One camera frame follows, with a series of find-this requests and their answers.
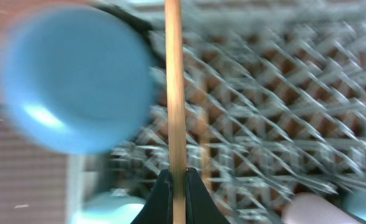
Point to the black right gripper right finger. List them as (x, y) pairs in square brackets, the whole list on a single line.
[(200, 208)]

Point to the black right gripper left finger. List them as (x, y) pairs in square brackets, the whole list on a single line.
[(158, 208)]

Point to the light blue rice bowl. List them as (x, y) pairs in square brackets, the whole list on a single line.
[(108, 209)]

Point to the pink plastic cup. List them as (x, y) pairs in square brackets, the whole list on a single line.
[(306, 208)]

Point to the wooden chopstick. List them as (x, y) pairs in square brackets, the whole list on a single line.
[(176, 107), (204, 138)]

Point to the blue plate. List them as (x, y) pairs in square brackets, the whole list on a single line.
[(76, 79)]

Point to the grey dishwasher rack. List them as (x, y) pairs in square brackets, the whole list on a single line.
[(286, 89)]

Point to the brown serving tray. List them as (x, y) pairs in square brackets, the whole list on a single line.
[(32, 181)]

